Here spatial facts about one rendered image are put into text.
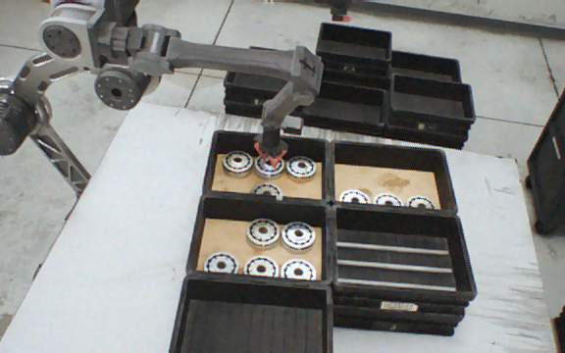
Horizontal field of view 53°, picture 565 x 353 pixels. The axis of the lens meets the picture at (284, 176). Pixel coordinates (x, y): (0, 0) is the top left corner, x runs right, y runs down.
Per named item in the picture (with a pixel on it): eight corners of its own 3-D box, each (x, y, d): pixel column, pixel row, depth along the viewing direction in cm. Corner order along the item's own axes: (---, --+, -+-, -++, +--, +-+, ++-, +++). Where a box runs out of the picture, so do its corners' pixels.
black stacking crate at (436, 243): (327, 309, 162) (333, 285, 154) (326, 228, 183) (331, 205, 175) (465, 320, 163) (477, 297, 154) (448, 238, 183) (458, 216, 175)
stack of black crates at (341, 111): (297, 164, 300) (303, 113, 276) (304, 127, 321) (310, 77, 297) (372, 176, 298) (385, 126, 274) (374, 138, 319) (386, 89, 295)
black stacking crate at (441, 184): (326, 227, 183) (331, 204, 175) (326, 164, 204) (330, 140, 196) (448, 237, 184) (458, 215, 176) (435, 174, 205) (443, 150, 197)
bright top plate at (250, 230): (246, 244, 170) (246, 243, 170) (246, 219, 177) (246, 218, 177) (280, 245, 171) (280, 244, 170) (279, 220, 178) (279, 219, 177)
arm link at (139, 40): (124, 25, 134) (119, 46, 133) (166, 30, 133) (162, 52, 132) (134, 41, 143) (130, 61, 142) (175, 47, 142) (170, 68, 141)
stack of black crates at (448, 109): (373, 176, 297) (390, 108, 266) (375, 138, 319) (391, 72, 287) (449, 187, 295) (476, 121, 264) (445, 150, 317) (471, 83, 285)
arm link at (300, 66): (321, 40, 128) (314, 81, 126) (325, 64, 141) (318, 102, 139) (135, 22, 135) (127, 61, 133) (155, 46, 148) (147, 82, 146)
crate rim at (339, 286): (331, 290, 155) (332, 285, 153) (330, 208, 176) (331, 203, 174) (476, 302, 156) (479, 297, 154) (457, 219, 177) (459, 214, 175)
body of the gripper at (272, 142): (267, 133, 193) (268, 117, 187) (288, 149, 188) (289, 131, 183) (253, 141, 189) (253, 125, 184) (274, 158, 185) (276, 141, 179)
